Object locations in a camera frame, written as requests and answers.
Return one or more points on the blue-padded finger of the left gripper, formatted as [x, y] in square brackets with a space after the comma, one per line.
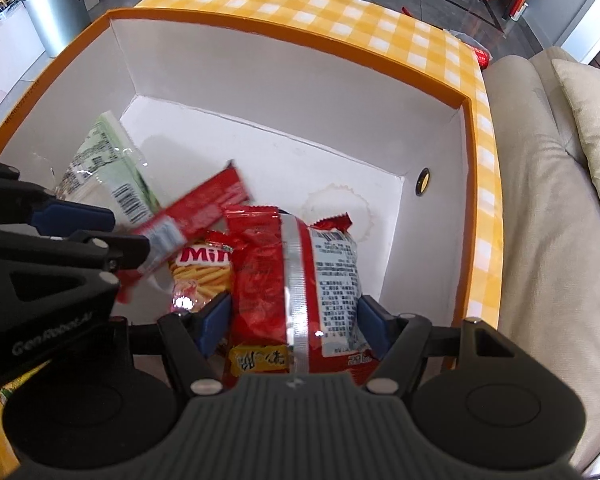
[62, 218]

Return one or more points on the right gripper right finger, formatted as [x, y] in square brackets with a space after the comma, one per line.
[399, 343]

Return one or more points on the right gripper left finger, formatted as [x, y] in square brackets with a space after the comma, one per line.
[188, 341]

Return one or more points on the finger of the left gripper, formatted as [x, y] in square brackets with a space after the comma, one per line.
[102, 251]

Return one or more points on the Mimi orange snack bag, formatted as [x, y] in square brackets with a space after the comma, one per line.
[200, 272]

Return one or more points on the green white snack pack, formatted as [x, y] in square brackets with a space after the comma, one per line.
[108, 171]

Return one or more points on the red snack bag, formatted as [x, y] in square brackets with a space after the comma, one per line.
[295, 288]

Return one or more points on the red snack bar wrapper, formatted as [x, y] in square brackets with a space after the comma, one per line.
[177, 225]

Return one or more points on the beige sofa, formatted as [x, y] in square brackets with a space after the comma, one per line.
[551, 275]

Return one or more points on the white tv cabinet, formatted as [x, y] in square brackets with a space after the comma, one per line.
[22, 56]

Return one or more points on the silver trash can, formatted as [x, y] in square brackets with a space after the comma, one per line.
[57, 22]

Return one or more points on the orange cardboard box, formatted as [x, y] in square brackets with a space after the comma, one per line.
[314, 125]

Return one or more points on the red items on floor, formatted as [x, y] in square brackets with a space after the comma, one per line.
[482, 54]

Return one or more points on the yellow checkered tablecloth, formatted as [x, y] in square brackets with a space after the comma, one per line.
[420, 54]

